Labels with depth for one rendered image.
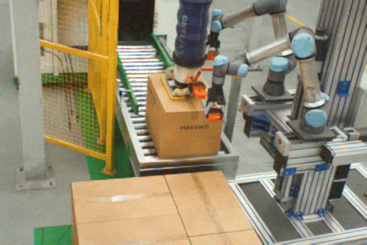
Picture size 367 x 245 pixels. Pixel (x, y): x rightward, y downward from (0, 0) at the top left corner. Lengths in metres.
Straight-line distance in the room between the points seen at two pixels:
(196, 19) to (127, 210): 1.26
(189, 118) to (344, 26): 1.10
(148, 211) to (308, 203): 1.22
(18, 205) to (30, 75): 0.98
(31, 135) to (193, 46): 1.43
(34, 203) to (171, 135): 1.25
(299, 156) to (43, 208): 1.92
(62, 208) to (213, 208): 1.29
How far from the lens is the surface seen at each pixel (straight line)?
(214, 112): 2.98
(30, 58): 3.70
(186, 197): 3.20
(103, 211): 3.05
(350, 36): 3.17
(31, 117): 3.91
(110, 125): 4.06
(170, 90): 3.48
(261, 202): 3.83
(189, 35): 3.32
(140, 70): 4.80
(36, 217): 3.89
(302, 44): 2.73
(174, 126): 3.32
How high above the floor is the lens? 2.48
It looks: 29 degrees down
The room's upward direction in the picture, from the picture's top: 6 degrees clockwise
